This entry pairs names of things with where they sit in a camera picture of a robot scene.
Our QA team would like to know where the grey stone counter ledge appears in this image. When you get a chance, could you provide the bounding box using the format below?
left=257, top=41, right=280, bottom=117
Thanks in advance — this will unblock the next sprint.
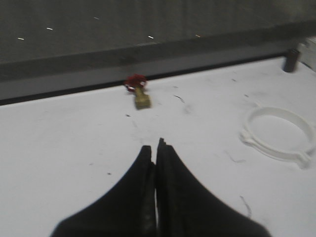
left=0, top=0, right=316, bottom=100

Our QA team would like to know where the dark brown cylindrical coupling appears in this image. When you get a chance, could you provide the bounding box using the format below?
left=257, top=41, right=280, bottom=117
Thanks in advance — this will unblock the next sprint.
left=282, top=48, right=300, bottom=73

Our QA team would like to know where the brass valve red handwheel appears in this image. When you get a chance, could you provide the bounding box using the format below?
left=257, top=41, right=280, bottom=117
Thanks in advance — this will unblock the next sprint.
left=124, top=74, right=151, bottom=110

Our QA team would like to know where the white half-ring pipe clamp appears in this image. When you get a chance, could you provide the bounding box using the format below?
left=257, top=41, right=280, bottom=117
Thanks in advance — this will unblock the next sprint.
left=239, top=104, right=316, bottom=169

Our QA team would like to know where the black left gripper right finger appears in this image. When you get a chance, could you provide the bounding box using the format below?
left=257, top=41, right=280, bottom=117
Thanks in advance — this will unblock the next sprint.
left=156, top=138, right=270, bottom=237

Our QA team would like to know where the white circuit breaker red switch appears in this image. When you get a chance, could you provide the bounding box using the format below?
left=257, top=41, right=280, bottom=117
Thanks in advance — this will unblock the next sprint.
left=298, top=36, right=316, bottom=72

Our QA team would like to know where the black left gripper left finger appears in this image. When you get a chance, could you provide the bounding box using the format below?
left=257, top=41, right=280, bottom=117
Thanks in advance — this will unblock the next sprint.
left=51, top=146, right=156, bottom=237

